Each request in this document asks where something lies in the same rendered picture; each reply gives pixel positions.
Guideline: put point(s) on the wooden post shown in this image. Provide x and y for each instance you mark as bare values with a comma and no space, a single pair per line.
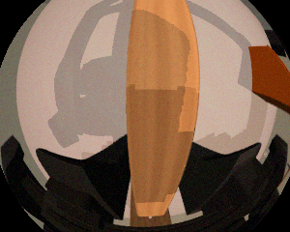
136,221

